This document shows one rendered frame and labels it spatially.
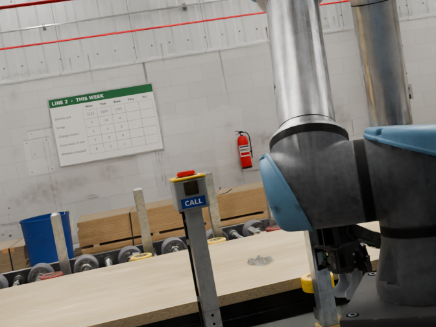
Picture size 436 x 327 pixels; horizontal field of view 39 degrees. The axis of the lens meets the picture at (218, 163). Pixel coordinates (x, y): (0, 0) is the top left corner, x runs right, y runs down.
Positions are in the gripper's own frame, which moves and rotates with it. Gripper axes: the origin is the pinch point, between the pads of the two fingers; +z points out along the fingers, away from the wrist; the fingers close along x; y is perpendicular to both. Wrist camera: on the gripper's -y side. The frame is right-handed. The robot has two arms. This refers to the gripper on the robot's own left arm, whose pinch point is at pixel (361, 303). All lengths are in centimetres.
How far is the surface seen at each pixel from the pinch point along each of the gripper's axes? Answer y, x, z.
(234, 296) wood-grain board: 9.7, -34.5, 0.5
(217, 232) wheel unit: -34, -113, -1
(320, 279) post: 1.8, -9.8, -4.6
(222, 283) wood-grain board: 6.5, -45.1, -0.5
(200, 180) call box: 23.8, -15.9, -31.3
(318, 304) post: 2.2, -11.2, 1.3
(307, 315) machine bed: -8.0, -29.4, 10.1
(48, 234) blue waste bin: -90, -567, 37
